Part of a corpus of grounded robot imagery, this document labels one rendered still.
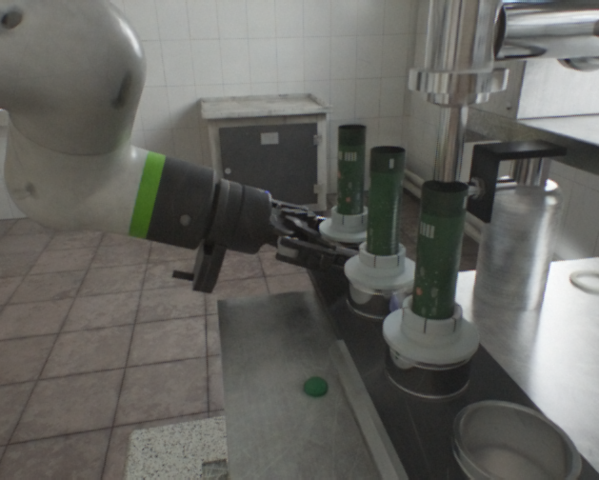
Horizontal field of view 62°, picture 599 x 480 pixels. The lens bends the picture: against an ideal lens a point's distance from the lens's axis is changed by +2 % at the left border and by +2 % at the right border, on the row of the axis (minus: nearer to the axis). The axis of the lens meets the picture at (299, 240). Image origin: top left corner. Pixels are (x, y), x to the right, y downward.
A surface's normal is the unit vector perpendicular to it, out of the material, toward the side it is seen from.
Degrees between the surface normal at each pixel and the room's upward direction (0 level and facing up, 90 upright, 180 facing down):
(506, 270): 90
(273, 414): 0
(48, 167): 107
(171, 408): 0
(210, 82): 90
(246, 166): 90
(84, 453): 0
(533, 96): 90
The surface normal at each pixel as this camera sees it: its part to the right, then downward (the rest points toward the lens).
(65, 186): 0.21, 0.70
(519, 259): -0.25, 0.40
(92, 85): 0.47, 0.61
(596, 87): 0.19, 0.39
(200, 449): -0.02, -0.91
